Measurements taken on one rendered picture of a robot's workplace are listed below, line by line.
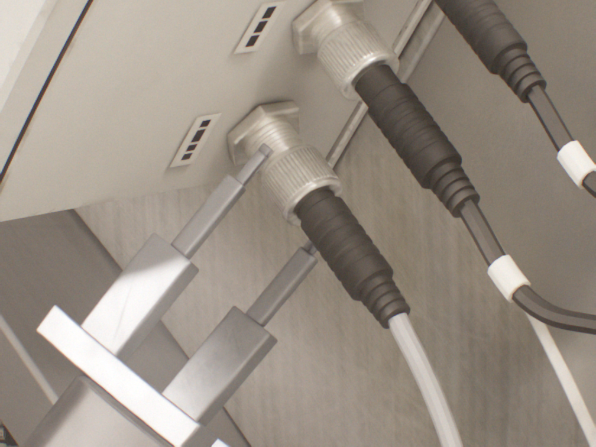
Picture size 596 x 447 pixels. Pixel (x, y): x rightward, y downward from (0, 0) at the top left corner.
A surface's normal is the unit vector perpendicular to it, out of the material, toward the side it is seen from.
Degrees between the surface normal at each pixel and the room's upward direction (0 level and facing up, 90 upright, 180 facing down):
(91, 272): 37
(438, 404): 69
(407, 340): 63
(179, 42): 133
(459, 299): 90
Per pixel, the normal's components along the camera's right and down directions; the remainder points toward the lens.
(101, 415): -0.32, -0.33
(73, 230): 0.32, -0.77
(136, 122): 0.51, 0.73
